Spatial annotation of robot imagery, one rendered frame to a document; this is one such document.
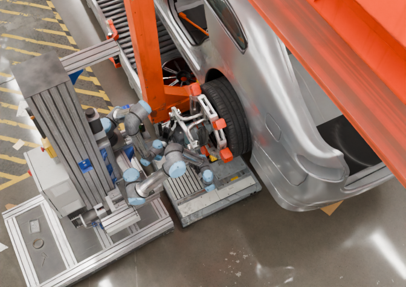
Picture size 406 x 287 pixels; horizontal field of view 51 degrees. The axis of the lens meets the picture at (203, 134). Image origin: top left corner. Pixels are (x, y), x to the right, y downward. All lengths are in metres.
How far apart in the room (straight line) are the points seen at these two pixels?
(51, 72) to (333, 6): 1.66
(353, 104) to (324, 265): 3.12
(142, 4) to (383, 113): 2.16
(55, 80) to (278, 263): 2.51
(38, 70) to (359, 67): 1.77
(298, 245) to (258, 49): 1.96
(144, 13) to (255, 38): 0.76
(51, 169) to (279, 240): 2.10
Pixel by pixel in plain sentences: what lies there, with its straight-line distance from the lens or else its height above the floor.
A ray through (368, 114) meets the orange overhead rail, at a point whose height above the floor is 3.00.
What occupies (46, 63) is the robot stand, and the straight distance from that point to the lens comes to 2.44.
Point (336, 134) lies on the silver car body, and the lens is 3.53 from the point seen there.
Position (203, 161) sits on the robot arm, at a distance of 3.10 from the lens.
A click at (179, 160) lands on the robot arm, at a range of 2.75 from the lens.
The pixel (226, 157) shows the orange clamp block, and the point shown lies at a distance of 3.27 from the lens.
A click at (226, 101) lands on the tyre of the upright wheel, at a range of 3.20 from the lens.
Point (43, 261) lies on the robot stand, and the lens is 3.89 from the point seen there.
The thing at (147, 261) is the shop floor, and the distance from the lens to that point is 3.90.
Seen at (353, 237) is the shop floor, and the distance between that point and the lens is 4.17.
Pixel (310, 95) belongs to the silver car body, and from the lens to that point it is 3.58.
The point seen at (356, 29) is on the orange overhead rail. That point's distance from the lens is 1.04.
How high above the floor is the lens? 3.73
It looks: 57 degrees down
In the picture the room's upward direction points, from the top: straight up
